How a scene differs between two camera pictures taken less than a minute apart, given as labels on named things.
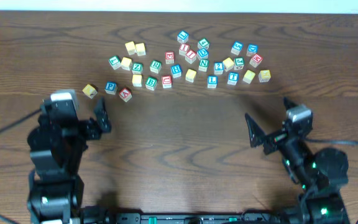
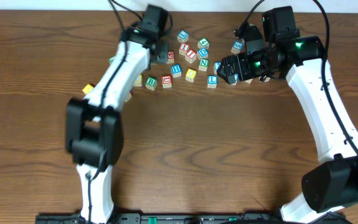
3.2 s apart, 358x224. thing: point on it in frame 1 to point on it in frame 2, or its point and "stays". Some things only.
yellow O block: x=190 y=75 stays
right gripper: x=279 y=140 to x=244 y=61
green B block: x=150 y=83 stays
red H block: x=183 y=49 stays
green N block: x=203 y=65 stays
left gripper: x=84 y=130 to x=161 y=52
